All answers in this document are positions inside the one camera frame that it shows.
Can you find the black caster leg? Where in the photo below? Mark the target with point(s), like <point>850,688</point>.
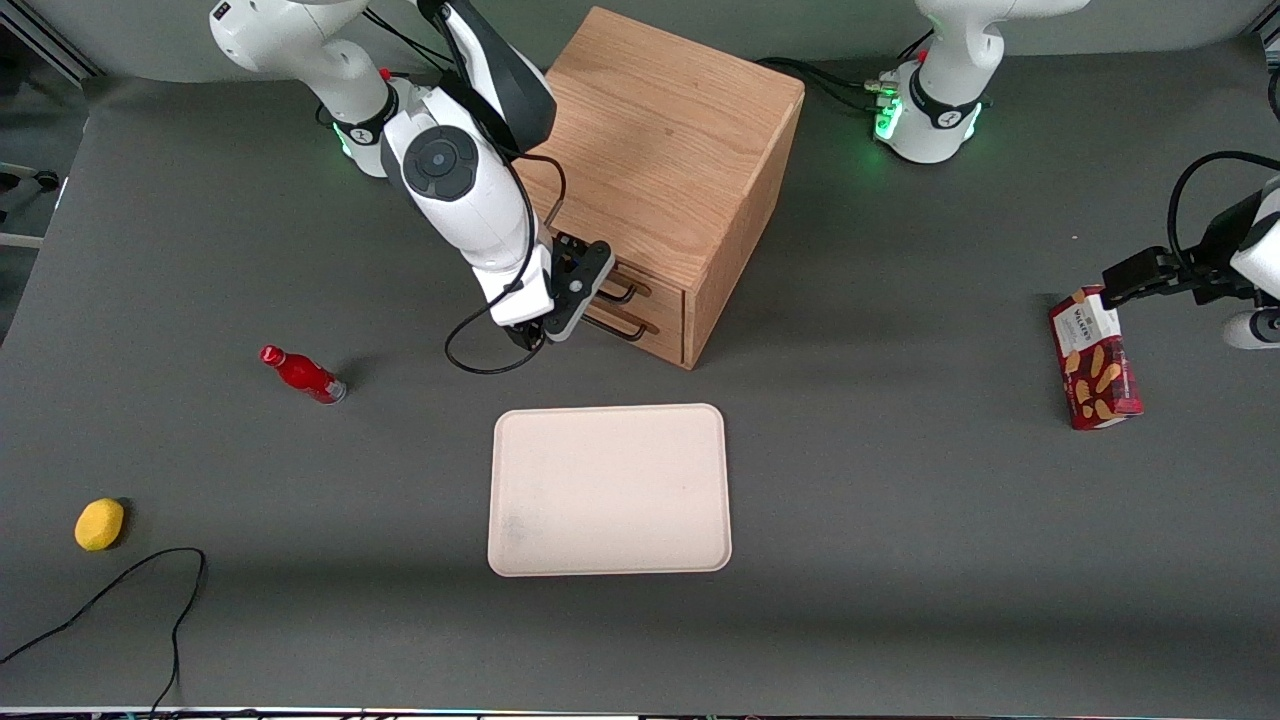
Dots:
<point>30,178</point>

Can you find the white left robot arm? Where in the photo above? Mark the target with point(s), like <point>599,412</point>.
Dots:
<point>940,60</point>

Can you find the small red bottle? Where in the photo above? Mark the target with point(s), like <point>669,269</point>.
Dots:
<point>303,374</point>

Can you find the wooden drawer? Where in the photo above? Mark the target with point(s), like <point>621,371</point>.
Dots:
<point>665,297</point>
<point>665,340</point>

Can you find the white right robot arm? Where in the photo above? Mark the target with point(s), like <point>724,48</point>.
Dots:
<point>460,190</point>

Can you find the wooden drawer cabinet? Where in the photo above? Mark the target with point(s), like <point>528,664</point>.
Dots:
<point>660,130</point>

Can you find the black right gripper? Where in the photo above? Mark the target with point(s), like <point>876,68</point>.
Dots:
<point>524,337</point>

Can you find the yellow lemon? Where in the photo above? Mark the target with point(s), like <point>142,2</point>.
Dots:
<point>99,525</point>

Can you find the red shortbread cookie box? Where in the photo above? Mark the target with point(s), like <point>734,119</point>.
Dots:
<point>1098,365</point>

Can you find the grey metal frame rail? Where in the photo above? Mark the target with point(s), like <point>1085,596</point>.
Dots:
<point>50,50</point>

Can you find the beige plastic tray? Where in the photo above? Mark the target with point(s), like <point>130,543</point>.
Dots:
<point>610,490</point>

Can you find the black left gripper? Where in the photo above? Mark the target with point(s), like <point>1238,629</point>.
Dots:
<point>1216,243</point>

